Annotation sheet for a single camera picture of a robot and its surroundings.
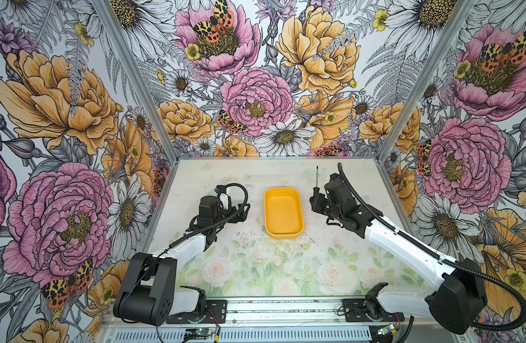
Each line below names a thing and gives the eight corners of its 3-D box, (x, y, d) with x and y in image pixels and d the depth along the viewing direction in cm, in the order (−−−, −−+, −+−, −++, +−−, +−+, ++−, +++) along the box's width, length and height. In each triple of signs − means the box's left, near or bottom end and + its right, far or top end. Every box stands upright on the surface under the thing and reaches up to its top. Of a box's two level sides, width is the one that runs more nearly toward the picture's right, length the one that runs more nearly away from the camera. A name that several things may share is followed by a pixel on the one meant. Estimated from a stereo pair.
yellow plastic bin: (263, 240, 93) (263, 234, 89) (264, 193, 109) (264, 186, 105) (303, 240, 93) (305, 234, 89) (298, 193, 109) (299, 186, 105)
